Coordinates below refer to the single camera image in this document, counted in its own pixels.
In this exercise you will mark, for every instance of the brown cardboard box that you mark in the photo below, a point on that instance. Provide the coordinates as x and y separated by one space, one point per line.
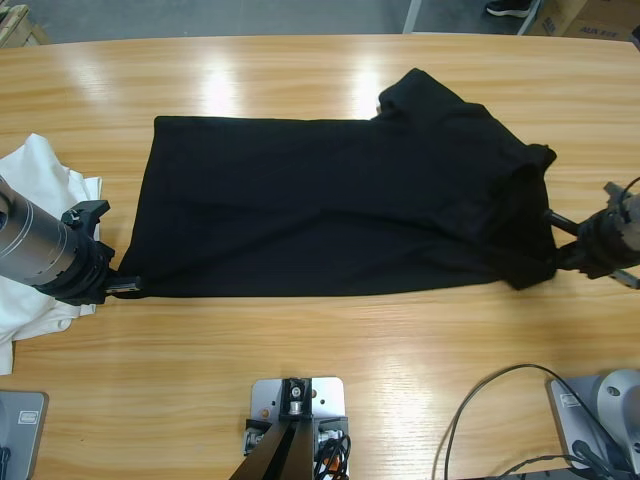
590 15

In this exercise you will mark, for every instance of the white metal post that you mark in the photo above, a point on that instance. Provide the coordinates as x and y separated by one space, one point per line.
412 15

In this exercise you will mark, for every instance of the black Unitree polo shirt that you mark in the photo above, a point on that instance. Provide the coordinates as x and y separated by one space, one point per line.
340 210

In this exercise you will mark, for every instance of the white Unitree T-shirt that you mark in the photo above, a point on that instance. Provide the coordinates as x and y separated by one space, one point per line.
5 355
40 200

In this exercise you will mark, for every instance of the wooden pallet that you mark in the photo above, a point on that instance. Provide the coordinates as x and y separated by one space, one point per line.
20 25

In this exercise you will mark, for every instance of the white block with dark post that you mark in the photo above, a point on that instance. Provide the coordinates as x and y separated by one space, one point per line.
296 430

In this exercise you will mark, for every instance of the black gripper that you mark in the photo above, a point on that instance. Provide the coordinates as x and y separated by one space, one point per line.
600 245
80 265

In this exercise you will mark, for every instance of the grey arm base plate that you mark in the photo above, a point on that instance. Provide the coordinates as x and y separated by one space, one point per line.
595 425
20 435

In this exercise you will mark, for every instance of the black white shoe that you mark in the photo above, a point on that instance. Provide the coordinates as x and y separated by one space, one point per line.
510 8

